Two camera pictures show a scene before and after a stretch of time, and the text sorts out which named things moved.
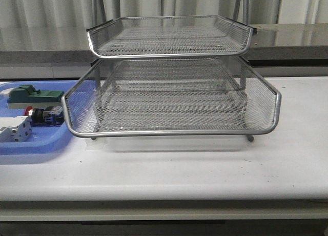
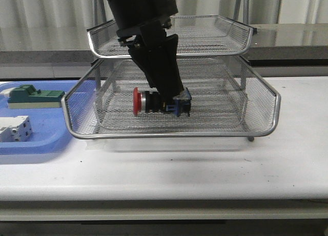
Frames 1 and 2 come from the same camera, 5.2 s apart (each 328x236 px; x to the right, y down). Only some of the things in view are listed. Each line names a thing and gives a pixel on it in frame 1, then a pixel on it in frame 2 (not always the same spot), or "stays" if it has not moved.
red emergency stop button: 50,115 to 152,101
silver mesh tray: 170,96 stays
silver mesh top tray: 169,36 stays
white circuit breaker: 15,129 stays
